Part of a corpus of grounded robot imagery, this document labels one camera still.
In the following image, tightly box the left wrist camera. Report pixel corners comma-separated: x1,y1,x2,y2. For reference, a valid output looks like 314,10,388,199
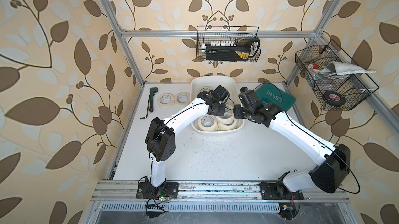
212,85,230,103

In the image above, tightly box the black wire basket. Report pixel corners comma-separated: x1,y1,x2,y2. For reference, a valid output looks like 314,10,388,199
194,25,261,62
295,40,379,111

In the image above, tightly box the black wire basket right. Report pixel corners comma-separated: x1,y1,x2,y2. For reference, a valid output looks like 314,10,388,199
295,40,379,111

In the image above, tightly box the black wire basket rear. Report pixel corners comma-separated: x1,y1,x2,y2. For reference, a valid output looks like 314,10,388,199
194,25,261,62

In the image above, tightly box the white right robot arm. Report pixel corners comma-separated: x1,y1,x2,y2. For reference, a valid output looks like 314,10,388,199
234,103,351,193

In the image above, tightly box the green tool case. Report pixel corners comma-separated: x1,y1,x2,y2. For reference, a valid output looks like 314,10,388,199
254,82,296,111

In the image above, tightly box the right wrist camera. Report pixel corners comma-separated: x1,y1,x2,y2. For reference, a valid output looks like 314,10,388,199
239,87,264,112

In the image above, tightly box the white plastic storage box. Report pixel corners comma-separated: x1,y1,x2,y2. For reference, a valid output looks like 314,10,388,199
190,76,245,136

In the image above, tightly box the green pipe wrench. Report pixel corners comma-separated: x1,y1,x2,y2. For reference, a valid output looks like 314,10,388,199
149,87,159,113

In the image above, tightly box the cream masking tape roll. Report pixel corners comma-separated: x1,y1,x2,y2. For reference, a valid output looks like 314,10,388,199
216,110,234,125
218,119,238,131
174,92,190,106
157,93,175,108
197,115,218,131
197,86,213,94

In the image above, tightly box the black round disc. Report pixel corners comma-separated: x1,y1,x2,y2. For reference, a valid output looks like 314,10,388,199
322,91,346,107

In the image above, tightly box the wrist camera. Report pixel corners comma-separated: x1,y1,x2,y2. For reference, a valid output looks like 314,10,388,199
239,87,264,112
212,85,230,103

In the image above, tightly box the black yellow box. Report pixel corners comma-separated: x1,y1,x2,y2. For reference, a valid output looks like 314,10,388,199
205,46,251,62

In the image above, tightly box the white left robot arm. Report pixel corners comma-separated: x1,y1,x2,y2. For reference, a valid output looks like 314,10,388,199
145,91,230,188

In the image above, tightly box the grey cloth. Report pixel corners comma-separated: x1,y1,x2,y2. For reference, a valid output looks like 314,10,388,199
319,62,376,77

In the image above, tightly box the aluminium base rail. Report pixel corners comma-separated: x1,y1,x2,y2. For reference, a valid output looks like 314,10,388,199
91,180,350,203

